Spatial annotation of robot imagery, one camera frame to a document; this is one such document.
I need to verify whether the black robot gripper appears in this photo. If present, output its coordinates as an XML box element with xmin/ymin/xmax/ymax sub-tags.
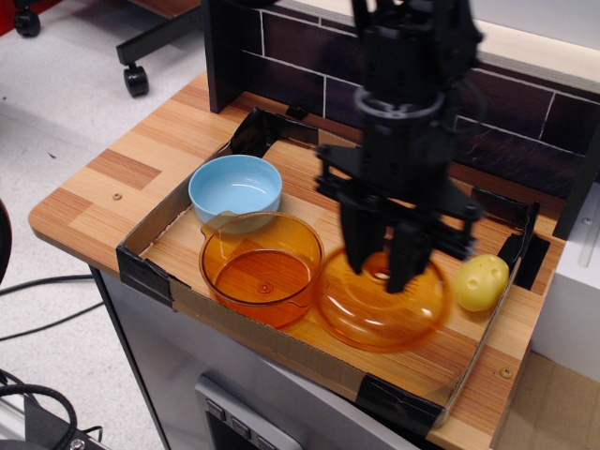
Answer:
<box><xmin>318</xmin><ymin>87</ymin><xmax>483</xmax><ymax>293</ymax></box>

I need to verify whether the orange transparent pot lid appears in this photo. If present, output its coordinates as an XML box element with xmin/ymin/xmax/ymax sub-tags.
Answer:
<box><xmin>316</xmin><ymin>248</ymin><xmax>453</xmax><ymax>353</ymax></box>

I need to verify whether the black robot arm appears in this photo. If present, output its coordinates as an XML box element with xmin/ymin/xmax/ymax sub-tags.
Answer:
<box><xmin>317</xmin><ymin>1</ymin><xmax>483</xmax><ymax>293</ymax></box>

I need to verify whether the orange transparent pot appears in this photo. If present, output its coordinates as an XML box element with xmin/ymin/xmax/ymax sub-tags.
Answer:
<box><xmin>199</xmin><ymin>212</ymin><xmax>324</xmax><ymax>329</ymax></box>

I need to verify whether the yellow toy potato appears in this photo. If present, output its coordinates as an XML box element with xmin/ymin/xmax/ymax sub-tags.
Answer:
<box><xmin>454</xmin><ymin>254</ymin><xmax>510</xmax><ymax>312</ymax></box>

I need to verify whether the cardboard fence with black tape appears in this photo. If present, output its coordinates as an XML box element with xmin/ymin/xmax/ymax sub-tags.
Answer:
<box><xmin>115</xmin><ymin>107</ymin><xmax>552</xmax><ymax>430</ymax></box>

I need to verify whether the light blue bowl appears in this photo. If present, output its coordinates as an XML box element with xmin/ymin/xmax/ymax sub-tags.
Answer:
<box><xmin>187</xmin><ymin>155</ymin><xmax>283</xmax><ymax>234</ymax></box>

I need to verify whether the dark brick pattern backsplash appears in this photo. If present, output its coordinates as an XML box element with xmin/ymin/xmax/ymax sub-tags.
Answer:
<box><xmin>202</xmin><ymin>1</ymin><xmax>599</xmax><ymax>231</ymax></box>

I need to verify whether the grey toy oven front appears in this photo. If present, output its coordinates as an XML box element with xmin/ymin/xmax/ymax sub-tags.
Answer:
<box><xmin>195</xmin><ymin>376</ymin><xmax>303</xmax><ymax>450</ymax></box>

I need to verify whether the black chair base with casters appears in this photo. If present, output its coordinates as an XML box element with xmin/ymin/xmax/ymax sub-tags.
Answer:
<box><xmin>116</xmin><ymin>1</ymin><xmax>203</xmax><ymax>98</ymax></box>

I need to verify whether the black caster wheel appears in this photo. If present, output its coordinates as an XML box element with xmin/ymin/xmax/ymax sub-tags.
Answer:
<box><xmin>13</xmin><ymin>0</ymin><xmax>41</xmax><ymax>38</ymax></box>

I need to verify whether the black cable on floor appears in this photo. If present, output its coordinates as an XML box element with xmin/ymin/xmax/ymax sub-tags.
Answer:
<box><xmin>0</xmin><ymin>274</ymin><xmax>105</xmax><ymax>342</ymax></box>

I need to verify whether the black braided cable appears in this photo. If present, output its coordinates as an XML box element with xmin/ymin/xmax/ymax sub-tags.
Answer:
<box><xmin>0</xmin><ymin>369</ymin><xmax>79</xmax><ymax>450</ymax></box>

